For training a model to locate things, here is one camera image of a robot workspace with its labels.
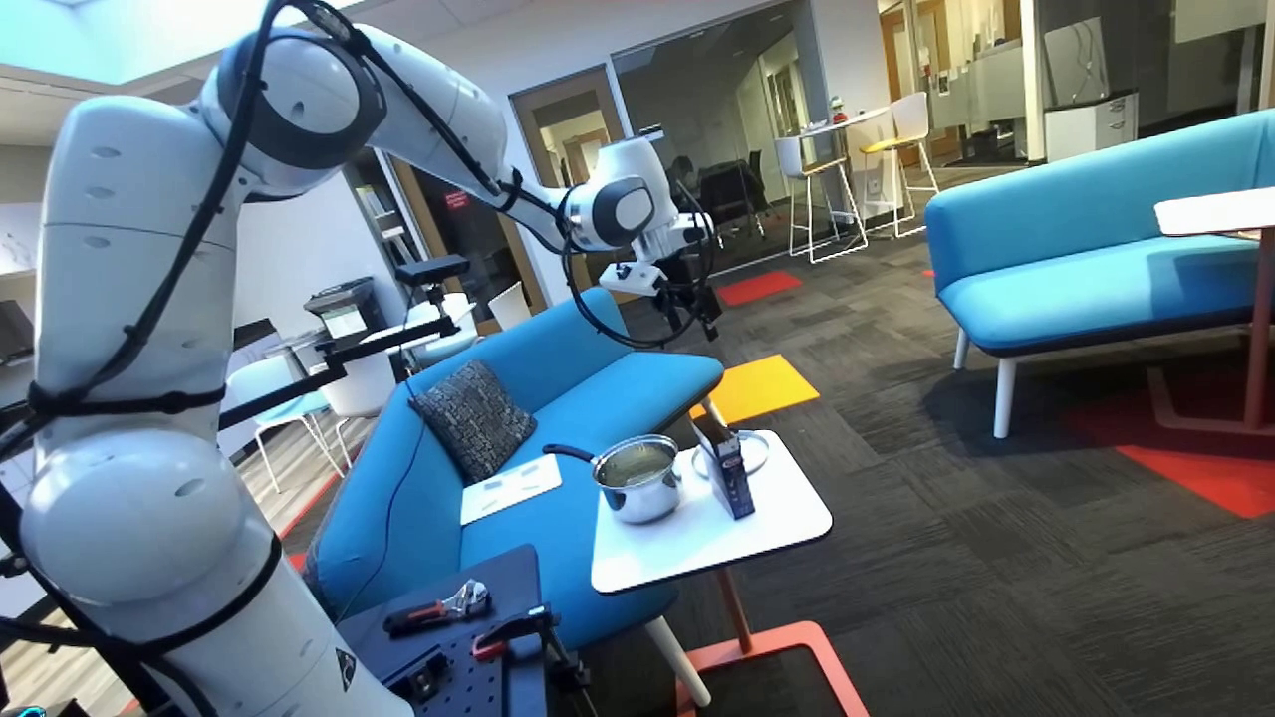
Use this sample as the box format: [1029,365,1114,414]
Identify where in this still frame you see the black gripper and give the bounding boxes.
[653,215,730,344]

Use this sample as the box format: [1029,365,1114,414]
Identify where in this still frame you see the blue sofa white legs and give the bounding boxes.
[305,287,730,654]
[922,106,1275,446]

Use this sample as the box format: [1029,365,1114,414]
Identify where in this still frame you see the white high stool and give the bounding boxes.
[775,133,871,267]

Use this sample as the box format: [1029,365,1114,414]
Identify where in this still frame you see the white high table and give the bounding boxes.
[796,103,918,232]

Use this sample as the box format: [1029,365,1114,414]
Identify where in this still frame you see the grey patterned cushion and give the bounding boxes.
[406,361,539,491]

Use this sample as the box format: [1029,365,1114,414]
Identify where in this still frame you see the white paper sheet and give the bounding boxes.
[459,450,564,531]

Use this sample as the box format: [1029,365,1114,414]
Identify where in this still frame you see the yellow seat high stool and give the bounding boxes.
[860,93,944,247]

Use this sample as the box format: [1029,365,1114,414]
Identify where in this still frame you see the wooden framed dark door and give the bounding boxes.
[341,151,535,312]

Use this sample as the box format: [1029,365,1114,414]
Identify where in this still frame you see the black horizontal bar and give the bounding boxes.
[215,316,466,430]

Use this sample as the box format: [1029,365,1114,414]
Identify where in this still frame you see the grey printer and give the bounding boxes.
[301,269,392,349]

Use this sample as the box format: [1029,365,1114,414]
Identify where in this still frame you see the black red hand tool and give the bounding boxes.
[381,577,493,641]

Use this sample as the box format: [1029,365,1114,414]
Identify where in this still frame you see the light blue chair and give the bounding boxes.
[229,349,350,502]

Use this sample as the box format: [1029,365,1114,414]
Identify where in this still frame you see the white low cabinet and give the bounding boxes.
[1039,93,1143,168]

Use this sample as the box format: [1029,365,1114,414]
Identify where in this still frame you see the perforated tool board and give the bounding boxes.
[335,542,592,717]

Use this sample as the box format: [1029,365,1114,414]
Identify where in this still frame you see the small black tool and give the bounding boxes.
[391,650,454,709]

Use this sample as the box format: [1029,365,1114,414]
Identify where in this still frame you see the silver pot with handle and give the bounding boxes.
[540,433,689,531]

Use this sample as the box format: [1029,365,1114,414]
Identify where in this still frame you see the white side table orange frame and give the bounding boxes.
[586,425,871,717]
[1150,182,1275,441]

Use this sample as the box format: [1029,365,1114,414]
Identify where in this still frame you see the red handled clamp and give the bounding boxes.
[468,607,555,668]

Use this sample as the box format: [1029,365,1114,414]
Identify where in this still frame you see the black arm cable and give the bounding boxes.
[0,0,710,430]

